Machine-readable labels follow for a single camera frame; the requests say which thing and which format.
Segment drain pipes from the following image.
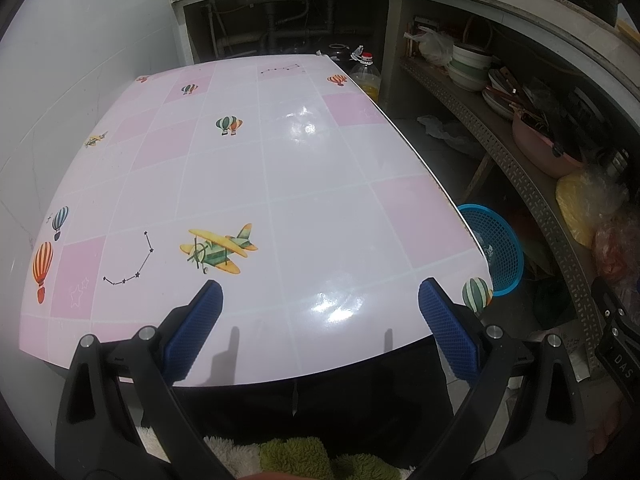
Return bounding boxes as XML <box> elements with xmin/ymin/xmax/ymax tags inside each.
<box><xmin>200</xmin><ymin>0</ymin><xmax>373</xmax><ymax>58</ymax></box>

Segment cooking oil bottle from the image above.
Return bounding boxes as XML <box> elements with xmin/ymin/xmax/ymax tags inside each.
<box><xmin>348</xmin><ymin>51</ymin><xmax>383</xmax><ymax>102</ymax></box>

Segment red plastic bag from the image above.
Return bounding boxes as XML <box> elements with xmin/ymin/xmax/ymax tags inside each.
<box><xmin>594</xmin><ymin>215</ymin><xmax>640</xmax><ymax>281</ymax></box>

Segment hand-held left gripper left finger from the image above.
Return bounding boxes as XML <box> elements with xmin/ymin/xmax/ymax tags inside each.
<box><xmin>55</xmin><ymin>279</ymin><xmax>226</xmax><ymax>480</ymax></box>

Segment pink basin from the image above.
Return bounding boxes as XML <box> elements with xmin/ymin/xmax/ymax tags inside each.
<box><xmin>511</xmin><ymin>107</ymin><xmax>586</xmax><ymax>178</ymax></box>

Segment crumpled white plastic bag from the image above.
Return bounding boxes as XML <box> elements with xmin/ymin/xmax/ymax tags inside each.
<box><xmin>416</xmin><ymin>114</ymin><xmax>483</xmax><ymax>153</ymax></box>

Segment yellow plastic bag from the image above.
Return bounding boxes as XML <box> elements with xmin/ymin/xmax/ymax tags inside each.
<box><xmin>555</xmin><ymin>170</ymin><xmax>631</xmax><ymax>248</ymax></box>

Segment person's right hand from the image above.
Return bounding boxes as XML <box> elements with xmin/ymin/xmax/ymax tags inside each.
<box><xmin>590</xmin><ymin>400</ymin><xmax>632</xmax><ymax>461</ymax></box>

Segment stack of plates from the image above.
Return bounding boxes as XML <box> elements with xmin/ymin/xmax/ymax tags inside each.
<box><xmin>482</xmin><ymin>67</ymin><xmax>526</xmax><ymax>113</ymax></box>

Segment dark kitchen utensils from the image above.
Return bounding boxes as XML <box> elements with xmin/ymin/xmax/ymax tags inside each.
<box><xmin>520</xmin><ymin>85</ymin><xmax>601</xmax><ymax>161</ymax></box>

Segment perforated metal shelf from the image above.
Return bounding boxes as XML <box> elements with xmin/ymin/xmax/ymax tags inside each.
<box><xmin>400</xmin><ymin>55</ymin><xmax>608</xmax><ymax>386</ymax></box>

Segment stack of bowls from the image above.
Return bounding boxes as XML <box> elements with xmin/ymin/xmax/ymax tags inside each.
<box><xmin>445</xmin><ymin>42</ymin><xmax>493</xmax><ymax>92</ymax></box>

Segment wooden prop stick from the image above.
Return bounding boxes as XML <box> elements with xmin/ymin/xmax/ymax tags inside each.
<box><xmin>462</xmin><ymin>152</ymin><xmax>496</xmax><ymax>203</ymax></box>

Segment blue plastic basket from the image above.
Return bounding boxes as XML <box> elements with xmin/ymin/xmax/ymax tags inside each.
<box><xmin>457</xmin><ymin>203</ymin><xmax>525</xmax><ymax>297</ymax></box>

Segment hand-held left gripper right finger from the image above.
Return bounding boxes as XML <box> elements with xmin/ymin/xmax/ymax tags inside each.
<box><xmin>417</xmin><ymin>277</ymin><xmax>588</xmax><ymax>480</ymax></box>

